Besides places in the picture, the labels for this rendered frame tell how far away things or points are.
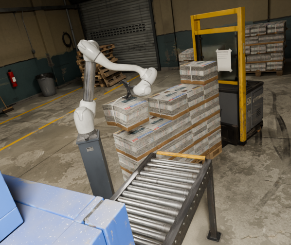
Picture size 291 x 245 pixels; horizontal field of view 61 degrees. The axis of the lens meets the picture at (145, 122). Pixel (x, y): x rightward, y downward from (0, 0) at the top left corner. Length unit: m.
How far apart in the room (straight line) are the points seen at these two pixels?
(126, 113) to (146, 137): 0.39
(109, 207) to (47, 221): 0.13
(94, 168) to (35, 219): 1.84
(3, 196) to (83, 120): 1.72
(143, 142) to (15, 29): 7.81
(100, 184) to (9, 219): 1.97
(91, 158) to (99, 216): 1.85
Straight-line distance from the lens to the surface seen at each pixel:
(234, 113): 3.84
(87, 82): 2.35
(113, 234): 0.53
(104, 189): 2.54
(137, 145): 2.47
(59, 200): 0.61
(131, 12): 10.20
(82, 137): 2.30
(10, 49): 9.47
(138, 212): 1.66
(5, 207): 0.56
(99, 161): 2.37
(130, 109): 2.29
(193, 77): 3.17
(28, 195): 0.68
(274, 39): 7.30
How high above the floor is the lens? 1.89
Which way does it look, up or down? 22 degrees down
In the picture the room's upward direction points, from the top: 10 degrees counter-clockwise
